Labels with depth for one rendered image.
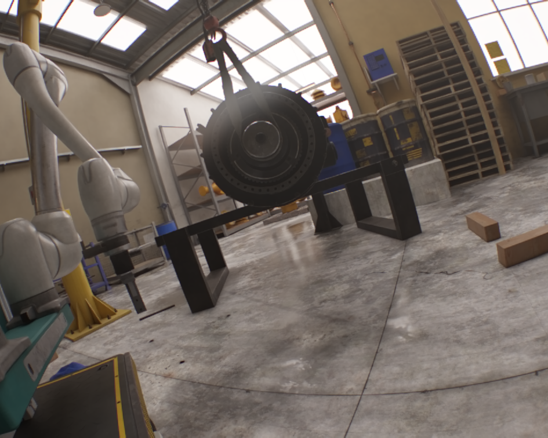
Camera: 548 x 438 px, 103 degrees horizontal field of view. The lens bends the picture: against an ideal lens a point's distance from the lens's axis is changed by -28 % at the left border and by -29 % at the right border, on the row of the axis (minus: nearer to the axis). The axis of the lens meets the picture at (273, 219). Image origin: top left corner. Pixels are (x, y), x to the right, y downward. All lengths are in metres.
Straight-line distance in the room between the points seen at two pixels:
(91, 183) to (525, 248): 1.67
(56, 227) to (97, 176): 0.31
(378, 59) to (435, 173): 2.66
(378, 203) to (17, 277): 3.56
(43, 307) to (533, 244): 1.85
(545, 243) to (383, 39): 5.02
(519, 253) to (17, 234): 1.86
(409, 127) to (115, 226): 3.88
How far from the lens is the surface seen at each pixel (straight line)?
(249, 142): 1.14
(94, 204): 0.78
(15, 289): 0.88
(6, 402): 0.43
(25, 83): 1.01
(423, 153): 4.24
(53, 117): 0.95
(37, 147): 1.11
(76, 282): 3.27
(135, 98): 9.36
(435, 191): 3.71
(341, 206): 3.87
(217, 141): 1.22
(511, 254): 1.55
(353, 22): 6.25
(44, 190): 1.07
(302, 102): 1.29
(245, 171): 1.28
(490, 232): 1.93
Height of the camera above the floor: 0.64
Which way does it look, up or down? 4 degrees down
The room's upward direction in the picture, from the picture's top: 19 degrees counter-clockwise
